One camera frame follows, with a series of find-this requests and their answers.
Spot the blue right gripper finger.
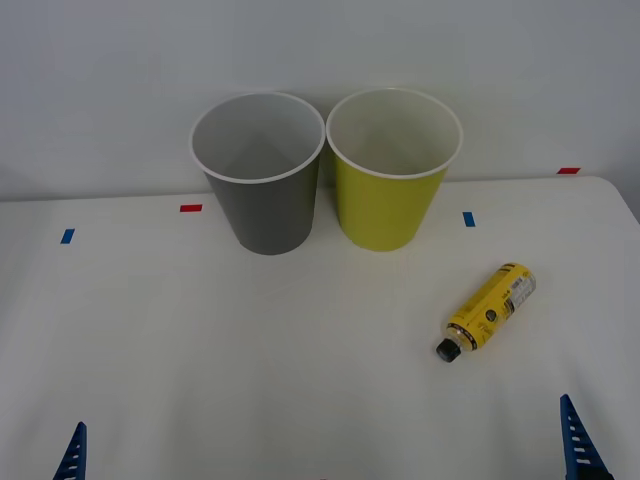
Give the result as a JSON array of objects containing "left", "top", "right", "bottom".
[{"left": 558, "top": 393, "right": 614, "bottom": 480}]

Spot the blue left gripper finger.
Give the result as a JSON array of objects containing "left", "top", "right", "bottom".
[{"left": 52, "top": 421, "right": 89, "bottom": 480}]

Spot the yellow plastic bottle black cap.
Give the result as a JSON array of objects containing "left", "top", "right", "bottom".
[{"left": 433, "top": 261, "right": 538, "bottom": 365}]

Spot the yellow-green plastic waste bin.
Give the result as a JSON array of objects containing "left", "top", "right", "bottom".
[{"left": 325, "top": 87, "right": 464, "bottom": 253}]

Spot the grey plastic waste bin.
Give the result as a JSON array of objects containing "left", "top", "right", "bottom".
[{"left": 188, "top": 91, "right": 325, "bottom": 256}]

